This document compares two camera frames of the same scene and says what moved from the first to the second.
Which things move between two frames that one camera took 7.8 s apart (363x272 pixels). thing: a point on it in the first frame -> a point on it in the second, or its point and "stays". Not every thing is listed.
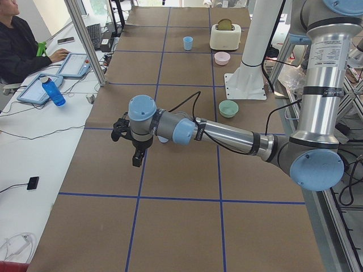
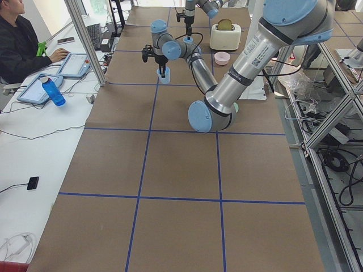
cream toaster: x=225 y=39 stays
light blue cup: x=162 y=139 -> x=167 y=79
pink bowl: x=222 y=58 stays
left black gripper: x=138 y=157 -> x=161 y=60
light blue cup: x=188 y=42 stays
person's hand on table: x=59 y=55 stays
